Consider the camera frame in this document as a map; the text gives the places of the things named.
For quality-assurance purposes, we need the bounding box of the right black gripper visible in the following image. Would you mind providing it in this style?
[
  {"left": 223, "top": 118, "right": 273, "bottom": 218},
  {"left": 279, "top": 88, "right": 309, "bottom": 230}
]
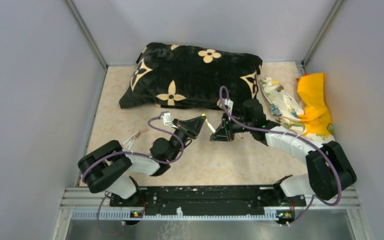
[{"left": 210, "top": 112, "right": 254, "bottom": 142}]

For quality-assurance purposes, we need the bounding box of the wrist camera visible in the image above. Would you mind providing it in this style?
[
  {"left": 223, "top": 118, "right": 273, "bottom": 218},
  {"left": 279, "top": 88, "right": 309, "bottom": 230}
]
[
  {"left": 223, "top": 98, "right": 234, "bottom": 114},
  {"left": 160, "top": 111, "right": 173, "bottom": 127}
]

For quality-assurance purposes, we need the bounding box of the white pen red band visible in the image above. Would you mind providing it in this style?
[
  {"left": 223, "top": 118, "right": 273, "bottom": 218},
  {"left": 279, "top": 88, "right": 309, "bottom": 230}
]
[{"left": 122, "top": 130, "right": 141, "bottom": 148}]

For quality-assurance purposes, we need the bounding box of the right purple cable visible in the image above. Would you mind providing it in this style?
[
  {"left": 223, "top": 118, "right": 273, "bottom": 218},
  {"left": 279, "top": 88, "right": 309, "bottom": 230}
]
[{"left": 219, "top": 85, "right": 343, "bottom": 228}]

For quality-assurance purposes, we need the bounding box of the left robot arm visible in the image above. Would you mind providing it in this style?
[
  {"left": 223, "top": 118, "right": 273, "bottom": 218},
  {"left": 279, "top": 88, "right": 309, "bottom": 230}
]
[{"left": 77, "top": 111, "right": 207, "bottom": 207}]

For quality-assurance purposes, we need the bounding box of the yellow cloth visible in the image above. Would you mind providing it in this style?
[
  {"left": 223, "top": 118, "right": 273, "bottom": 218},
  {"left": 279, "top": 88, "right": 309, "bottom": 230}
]
[{"left": 297, "top": 72, "right": 334, "bottom": 139}]

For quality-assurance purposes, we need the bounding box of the white patterned cloth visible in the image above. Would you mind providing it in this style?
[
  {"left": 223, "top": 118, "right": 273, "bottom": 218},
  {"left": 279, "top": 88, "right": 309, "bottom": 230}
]
[{"left": 259, "top": 77, "right": 335, "bottom": 143}]

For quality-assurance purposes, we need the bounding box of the white pen brown cap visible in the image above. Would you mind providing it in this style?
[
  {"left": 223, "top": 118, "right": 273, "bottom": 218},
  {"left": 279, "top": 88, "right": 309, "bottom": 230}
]
[{"left": 124, "top": 130, "right": 142, "bottom": 149}]

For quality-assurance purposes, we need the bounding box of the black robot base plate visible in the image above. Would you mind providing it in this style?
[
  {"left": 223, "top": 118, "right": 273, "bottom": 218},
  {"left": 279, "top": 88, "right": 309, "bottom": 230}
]
[{"left": 109, "top": 185, "right": 306, "bottom": 216}]

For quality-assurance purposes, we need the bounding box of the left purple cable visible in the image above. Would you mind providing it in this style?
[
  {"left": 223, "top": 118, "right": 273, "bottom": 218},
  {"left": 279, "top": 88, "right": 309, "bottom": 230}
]
[{"left": 80, "top": 116, "right": 185, "bottom": 237}]

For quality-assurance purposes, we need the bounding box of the aluminium frame rail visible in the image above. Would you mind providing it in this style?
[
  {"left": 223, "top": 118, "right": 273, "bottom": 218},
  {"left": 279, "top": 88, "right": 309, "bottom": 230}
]
[{"left": 53, "top": 185, "right": 361, "bottom": 240}]

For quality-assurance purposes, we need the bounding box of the black floral pillow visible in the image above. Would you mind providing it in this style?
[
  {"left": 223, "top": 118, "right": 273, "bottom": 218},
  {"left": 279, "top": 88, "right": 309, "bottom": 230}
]
[{"left": 118, "top": 42, "right": 263, "bottom": 110}]

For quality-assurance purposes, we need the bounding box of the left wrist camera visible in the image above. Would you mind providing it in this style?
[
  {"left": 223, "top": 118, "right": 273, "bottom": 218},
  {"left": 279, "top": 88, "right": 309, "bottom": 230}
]
[{"left": 160, "top": 111, "right": 173, "bottom": 127}]

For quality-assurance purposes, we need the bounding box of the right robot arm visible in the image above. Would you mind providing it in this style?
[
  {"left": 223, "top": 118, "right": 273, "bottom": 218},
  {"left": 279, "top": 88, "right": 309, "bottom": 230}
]
[{"left": 210, "top": 98, "right": 357, "bottom": 206}]

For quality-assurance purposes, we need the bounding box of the purple cable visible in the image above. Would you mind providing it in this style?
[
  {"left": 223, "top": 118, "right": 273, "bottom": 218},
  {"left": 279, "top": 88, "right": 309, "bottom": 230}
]
[
  {"left": 219, "top": 85, "right": 343, "bottom": 228},
  {"left": 80, "top": 116, "right": 185, "bottom": 237}
]

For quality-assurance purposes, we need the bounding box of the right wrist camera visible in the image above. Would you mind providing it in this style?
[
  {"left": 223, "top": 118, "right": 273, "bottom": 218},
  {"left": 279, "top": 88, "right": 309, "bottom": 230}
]
[{"left": 223, "top": 98, "right": 234, "bottom": 114}]

